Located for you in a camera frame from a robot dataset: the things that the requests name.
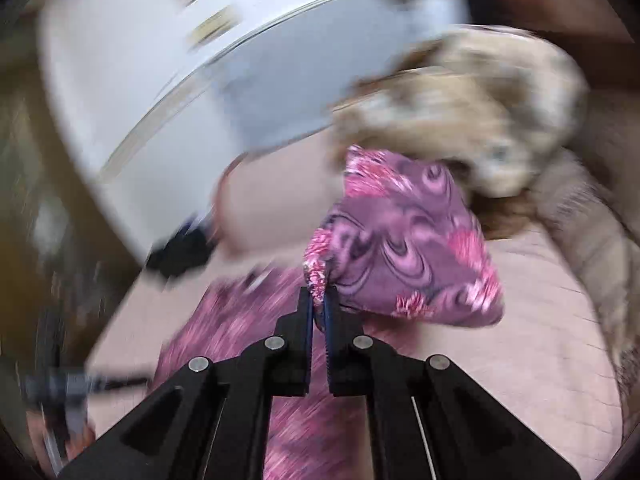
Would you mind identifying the purple floral shirt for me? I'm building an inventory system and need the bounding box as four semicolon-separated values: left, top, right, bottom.
150;144;506;480

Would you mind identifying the person's left hand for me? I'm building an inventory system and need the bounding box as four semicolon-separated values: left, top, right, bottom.
26;411;96;476

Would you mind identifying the black cloth on bed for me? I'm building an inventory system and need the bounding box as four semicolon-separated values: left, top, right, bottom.
144;217;217;282

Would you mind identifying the pink bolster cushion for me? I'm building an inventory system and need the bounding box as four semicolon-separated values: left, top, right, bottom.
213;129;344;258

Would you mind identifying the pink quilted mattress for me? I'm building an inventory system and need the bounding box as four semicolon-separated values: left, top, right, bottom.
88;224;622;479

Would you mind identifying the grey pillow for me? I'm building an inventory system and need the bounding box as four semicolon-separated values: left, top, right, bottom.
209;0;442;154

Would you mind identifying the striped brown pillow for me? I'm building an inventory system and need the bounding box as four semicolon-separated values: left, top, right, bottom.
529;148;640;391

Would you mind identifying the beige floral blanket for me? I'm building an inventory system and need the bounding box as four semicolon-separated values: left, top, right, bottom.
330;25;588;198

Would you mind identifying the pink brown headboard cushion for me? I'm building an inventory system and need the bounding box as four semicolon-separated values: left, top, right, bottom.
489;0;637;91

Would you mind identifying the beige wall switch plate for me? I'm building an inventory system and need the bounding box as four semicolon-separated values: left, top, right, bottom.
189;6;241;48

